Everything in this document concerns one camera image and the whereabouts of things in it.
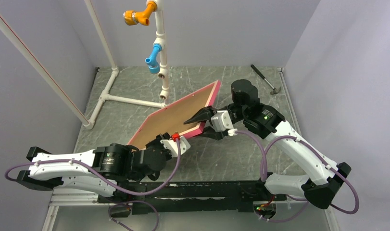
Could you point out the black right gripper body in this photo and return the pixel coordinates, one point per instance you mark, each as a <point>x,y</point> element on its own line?
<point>240,112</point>

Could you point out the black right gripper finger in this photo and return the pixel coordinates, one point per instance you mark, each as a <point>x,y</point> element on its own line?
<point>210,133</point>
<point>204,114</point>

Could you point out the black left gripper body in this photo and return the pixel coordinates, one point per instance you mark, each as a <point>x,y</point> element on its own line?
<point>157,143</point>

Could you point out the pink picture frame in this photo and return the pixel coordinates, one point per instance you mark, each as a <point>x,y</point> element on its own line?
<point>194,130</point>

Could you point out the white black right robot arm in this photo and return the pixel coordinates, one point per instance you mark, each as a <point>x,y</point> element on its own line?
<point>322,177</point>

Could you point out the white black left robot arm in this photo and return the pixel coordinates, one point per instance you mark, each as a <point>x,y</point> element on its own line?
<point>106,170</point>

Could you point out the blue pipe nozzle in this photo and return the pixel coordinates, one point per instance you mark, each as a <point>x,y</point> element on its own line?
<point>151,61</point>

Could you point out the white PVC pipe stand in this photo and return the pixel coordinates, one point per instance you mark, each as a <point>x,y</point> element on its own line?
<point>49,48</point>

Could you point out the orange pipe nozzle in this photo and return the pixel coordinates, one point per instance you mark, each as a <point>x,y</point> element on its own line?
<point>132,17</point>

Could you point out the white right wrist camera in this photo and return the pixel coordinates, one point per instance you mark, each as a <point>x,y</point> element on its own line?
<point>222,124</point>

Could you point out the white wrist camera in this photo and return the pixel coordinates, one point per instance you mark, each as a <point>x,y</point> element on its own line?
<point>177,144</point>
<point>222,124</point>

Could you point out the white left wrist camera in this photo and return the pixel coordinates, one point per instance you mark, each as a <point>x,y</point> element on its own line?
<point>177,144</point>

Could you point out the small black-handled hammer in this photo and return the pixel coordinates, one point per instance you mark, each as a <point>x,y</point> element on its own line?
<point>274,90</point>

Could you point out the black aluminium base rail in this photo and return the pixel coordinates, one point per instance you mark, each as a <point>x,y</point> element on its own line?
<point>186,206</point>

